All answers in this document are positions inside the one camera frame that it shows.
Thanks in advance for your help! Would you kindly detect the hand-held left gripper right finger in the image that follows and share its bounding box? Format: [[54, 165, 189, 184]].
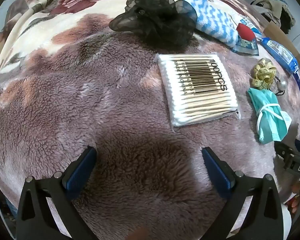
[[201, 147, 283, 240]]

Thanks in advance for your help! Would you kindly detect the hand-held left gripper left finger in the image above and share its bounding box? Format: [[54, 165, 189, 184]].
[[16, 145, 97, 240]]

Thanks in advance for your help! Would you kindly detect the blue wet wipes packet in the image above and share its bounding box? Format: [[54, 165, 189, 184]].
[[260, 37, 300, 92]]

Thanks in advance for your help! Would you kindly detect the blue white striped cloth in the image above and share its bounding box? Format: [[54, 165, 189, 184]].
[[184, 0, 239, 47]]

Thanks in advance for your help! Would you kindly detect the black mesh scrunchie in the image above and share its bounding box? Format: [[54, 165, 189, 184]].
[[109, 0, 198, 47]]

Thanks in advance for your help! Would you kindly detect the teal face mask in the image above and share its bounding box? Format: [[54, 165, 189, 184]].
[[247, 87, 292, 145]]

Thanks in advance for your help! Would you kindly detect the floral fleece blanket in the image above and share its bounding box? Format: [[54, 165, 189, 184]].
[[0, 0, 300, 240]]

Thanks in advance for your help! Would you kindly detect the yellow measuring tape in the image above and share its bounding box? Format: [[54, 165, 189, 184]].
[[252, 58, 278, 90]]

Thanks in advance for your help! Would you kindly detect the cotton swab pack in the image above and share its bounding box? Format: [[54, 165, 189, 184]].
[[154, 52, 242, 127]]

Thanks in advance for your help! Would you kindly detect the flat brown cardboard piece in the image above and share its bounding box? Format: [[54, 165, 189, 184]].
[[264, 21, 300, 65]]

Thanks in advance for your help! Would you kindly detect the red sponge in clear packet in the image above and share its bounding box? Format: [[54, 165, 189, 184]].
[[231, 15, 263, 55]]

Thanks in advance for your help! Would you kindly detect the pile of clothes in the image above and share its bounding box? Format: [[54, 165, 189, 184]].
[[251, 0, 297, 34]]

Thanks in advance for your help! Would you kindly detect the pearl hair tie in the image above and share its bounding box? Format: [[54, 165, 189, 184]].
[[274, 76, 288, 96]]

